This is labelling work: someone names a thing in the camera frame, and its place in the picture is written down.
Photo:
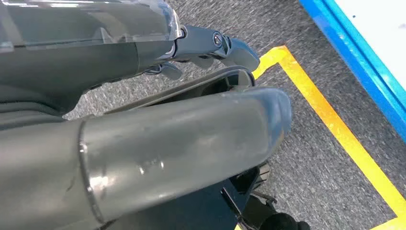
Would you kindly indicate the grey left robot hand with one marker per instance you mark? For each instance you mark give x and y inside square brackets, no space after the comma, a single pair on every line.
[158,143]

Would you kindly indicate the yellow floor tape square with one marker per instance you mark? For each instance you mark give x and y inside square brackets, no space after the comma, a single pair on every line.
[337,127]

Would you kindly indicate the blue metal shelf rack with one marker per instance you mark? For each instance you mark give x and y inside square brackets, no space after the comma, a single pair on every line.
[364,63]

